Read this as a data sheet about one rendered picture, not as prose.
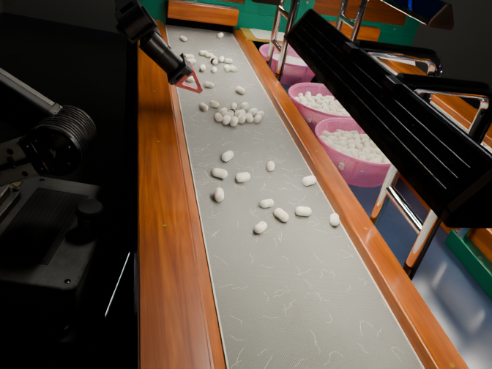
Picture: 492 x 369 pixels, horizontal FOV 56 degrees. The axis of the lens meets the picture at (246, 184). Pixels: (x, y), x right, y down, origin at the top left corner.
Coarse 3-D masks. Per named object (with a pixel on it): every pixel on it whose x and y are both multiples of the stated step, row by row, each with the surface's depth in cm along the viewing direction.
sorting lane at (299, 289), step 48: (192, 48) 179; (240, 48) 190; (192, 96) 140; (240, 96) 147; (192, 144) 115; (240, 144) 119; (288, 144) 124; (240, 192) 100; (288, 192) 104; (240, 240) 87; (288, 240) 89; (336, 240) 92; (240, 288) 76; (288, 288) 78; (336, 288) 80; (240, 336) 68; (288, 336) 70; (336, 336) 71; (384, 336) 73
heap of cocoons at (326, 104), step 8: (304, 96) 160; (312, 96) 157; (320, 96) 159; (328, 96) 160; (304, 104) 150; (312, 104) 151; (320, 104) 154; (328, 104) 157; (336, 104) 156; (328, 112) 149; (336, 112) 149; (344, 112) 150; (312, 120) 144
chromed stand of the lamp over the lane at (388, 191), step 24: (384, 48) 74; (408, 48) 76; (432, 72) 79; (432, 96) 81; (480, 96) 65; (480, 120) 68; (384, 192) 92; (408, 216) 84; (432, 216) 78; (408, 264) 84
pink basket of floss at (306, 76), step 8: (264, 48) 191; (288, 48) 197; (264, 56) 181; (272, 64) 179; (288, 64) 175; (296, 64) 175; (288, 72) 178; (296, 72) 178; (304, 72) 179; (312, 72) 182; (288, 80) 181; (296, 80) 181; (304, 80) 182
